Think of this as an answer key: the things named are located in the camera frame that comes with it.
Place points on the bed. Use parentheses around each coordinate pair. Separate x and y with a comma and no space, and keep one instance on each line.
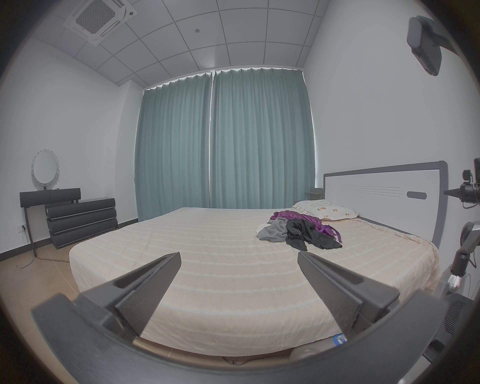
(206,262)

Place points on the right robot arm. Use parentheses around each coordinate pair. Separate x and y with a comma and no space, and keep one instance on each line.
(459,262)

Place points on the black dressing table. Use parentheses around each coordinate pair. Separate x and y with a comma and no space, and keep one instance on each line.
(48,195)

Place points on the white printed pillow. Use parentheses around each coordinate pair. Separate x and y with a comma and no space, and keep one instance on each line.
(326,210)

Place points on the black chest of drawers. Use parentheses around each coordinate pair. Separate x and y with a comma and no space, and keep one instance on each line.
(82,225)

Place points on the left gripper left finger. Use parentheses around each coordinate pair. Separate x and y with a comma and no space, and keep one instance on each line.
(142,296)

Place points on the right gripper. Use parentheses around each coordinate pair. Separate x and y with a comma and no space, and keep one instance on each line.
(471,193)

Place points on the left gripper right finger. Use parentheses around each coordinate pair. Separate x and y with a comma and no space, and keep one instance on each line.
(337,296)

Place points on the blue-green curtain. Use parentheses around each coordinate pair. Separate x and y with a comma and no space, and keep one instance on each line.
(172,150)
(262,142)

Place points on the round white-framed mirror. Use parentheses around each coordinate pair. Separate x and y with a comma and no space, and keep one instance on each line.
(45,167)

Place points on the grey bedside table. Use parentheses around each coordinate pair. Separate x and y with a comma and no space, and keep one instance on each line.
(314,193)

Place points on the white ceiling air vent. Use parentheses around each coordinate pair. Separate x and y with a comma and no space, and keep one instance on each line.
(97,18)

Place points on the pile of clothes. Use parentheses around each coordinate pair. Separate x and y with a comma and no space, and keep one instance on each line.
(300,232)

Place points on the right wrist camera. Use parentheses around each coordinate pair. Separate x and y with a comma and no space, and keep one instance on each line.
(467,176)

